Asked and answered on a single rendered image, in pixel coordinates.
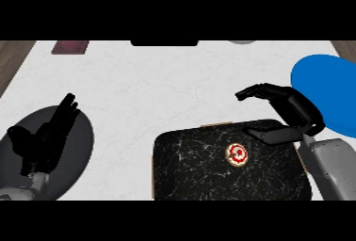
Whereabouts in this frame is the red and white cupcake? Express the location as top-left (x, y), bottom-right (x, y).
top-left (226, 142), bottom-right (249, 169)

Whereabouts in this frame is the dark grey oval plate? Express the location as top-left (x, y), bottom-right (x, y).
top-left (0, 104), bottom-right (96, 201)

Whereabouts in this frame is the dark red rectangular block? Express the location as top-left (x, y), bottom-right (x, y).
top-left (50, 40), bottom-right (90, 56)

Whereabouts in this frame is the black rectangular appliance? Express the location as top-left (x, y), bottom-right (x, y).
top-left (130, 40), bottom-right (200, 47)

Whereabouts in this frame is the black marble tray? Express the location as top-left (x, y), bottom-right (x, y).
top-left (150, 119), bottom-right (313, 201)

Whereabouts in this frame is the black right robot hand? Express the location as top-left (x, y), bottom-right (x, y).
top-left (233, 82), bottom-right (326, 147)

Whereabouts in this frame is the blue plate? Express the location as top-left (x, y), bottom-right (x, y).
top-left (289, 54), bottom-right (356, 139)

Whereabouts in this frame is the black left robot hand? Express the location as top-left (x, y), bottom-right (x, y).
top-left (6, 92), bottom-right (81, 177)

